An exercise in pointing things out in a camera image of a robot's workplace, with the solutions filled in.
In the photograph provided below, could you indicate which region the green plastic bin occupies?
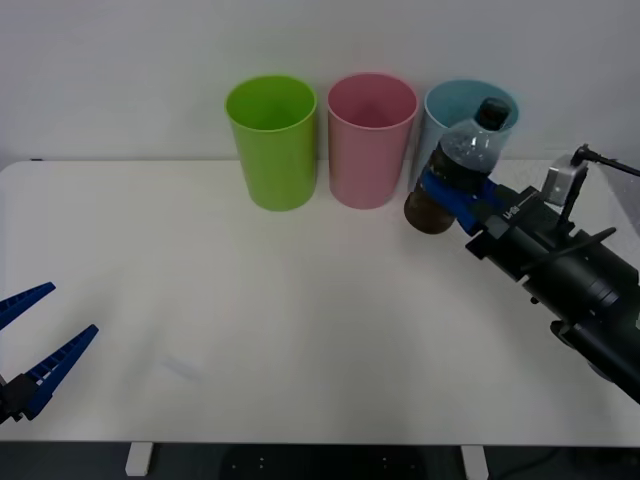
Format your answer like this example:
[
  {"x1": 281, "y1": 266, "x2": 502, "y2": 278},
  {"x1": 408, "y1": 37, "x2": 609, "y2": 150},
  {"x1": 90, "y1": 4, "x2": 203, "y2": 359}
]
[{"x1": 224, "y1": 74, "x2": 319, "y2": 212}]

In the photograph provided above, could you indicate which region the dark drink bottle black cap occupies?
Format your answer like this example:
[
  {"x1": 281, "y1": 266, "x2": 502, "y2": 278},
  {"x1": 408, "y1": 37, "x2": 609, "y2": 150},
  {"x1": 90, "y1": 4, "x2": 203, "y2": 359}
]
[{"x1": 403, "y1": 97, "x2": 511, "y2": 236}]

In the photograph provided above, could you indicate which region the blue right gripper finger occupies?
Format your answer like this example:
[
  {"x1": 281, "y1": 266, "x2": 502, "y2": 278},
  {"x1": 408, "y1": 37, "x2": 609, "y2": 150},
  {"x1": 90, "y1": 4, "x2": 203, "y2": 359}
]
[
  {"x1": 480, "y1": 175, "x2": 503, "y2": 214},
  {"x1": 418, "y1": 168, "x2": 489, "y2": 236}
]

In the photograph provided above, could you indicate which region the pink plastic bin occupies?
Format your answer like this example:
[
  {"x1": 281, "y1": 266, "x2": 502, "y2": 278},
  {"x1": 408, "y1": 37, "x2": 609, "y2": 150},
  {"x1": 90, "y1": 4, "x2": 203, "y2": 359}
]
[{"x1": 327, "y1": 72, "x2": 419, "y2": 210}]

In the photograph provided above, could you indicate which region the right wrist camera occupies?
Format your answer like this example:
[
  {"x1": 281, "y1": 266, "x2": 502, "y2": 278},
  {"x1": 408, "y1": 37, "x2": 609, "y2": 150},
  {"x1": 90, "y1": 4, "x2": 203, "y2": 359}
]
[{"x1": 542, "y1": 152, "x2": 587, "y2": 226}]

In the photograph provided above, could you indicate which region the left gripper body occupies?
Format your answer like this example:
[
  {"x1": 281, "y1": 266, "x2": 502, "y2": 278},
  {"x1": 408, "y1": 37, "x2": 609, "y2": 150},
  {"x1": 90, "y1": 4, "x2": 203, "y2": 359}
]
[{"x1": 0, "y1": 374, "x2": 25, "y2": 427}]

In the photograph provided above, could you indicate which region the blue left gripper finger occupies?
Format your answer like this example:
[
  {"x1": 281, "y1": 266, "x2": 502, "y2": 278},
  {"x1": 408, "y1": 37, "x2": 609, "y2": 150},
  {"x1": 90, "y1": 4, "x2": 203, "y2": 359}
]
[
  {"x1": 0, "y1": 282, "x2": 57, "y2": 332},
  {"x1": 14, "y1": 324, "x2": 100, "y2": 422}
]

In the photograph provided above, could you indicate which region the white table leg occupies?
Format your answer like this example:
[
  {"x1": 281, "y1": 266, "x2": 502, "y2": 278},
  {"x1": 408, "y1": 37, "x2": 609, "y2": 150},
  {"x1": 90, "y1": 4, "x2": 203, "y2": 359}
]
[
  {"x1": 124, "y1": 443, "x2": 153, "y2": 477},
  {"x1": 460, "y1": 444, "x2": 490, "y2": 480}
]

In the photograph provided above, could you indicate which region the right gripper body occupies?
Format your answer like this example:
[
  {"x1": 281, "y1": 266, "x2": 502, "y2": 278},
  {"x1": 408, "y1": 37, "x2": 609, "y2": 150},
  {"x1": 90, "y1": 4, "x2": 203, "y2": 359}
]
[{"x1": 464, "y1": 184, "x2": 582, "y2": 282}]

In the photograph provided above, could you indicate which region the black camera cable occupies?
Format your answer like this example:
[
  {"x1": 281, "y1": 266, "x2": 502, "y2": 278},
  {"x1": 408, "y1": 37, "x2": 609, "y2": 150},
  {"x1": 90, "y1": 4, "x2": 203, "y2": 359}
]
[{"x1": 574, "y1": 143, "x2": 640, "y2": 177}]

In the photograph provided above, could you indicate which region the pale blue plastic bin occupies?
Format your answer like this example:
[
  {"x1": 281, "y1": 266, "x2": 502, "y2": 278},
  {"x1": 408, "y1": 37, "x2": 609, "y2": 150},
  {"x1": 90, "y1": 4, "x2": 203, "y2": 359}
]
[{"x1": 413, "y1": 77, "x2": 521, "y2": 194}]

